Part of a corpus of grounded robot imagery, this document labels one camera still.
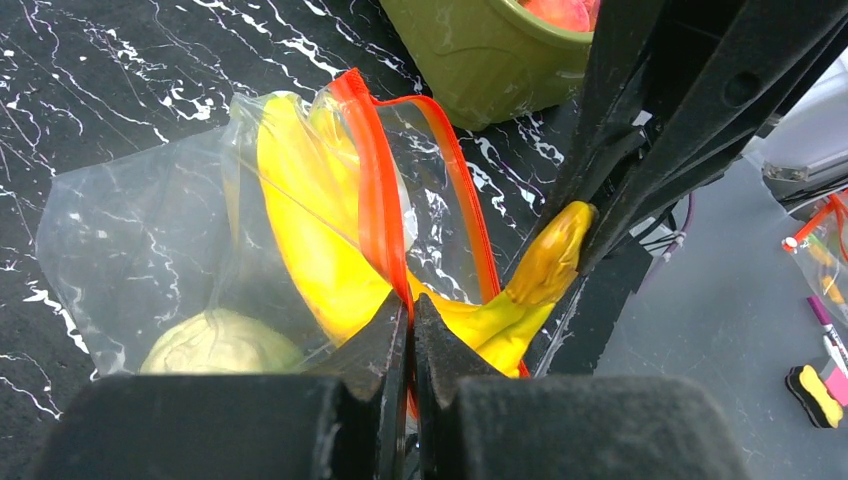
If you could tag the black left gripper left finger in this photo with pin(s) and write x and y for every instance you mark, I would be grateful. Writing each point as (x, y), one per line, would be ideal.
(342, 419)

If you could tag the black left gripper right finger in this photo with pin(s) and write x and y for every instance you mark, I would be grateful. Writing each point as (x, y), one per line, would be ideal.
(476, 423)

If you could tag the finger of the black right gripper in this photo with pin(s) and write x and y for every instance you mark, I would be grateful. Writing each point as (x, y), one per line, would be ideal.
(605, 137)
(718, 70)

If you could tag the green toy cabbage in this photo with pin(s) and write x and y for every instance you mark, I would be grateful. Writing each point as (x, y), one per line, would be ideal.
(222, 341)

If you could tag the clear zip bag orange zipper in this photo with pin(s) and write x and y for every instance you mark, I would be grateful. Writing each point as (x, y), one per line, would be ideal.
(134, 246)

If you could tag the yellow toy banana bunch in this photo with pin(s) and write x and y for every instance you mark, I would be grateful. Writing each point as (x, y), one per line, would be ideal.
(343, 291)

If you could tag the pink toy peach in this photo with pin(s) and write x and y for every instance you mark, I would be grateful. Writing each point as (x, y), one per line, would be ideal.
(572, 15)

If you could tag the olive green plastic bin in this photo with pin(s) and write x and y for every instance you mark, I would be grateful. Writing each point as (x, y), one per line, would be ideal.
(486, 62)

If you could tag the purple white marker pen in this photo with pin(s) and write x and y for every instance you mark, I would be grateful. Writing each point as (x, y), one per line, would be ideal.
(833, 342)

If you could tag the yellow black sponge eraser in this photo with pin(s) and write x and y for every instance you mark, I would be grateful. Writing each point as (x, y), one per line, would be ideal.
(822, 410)

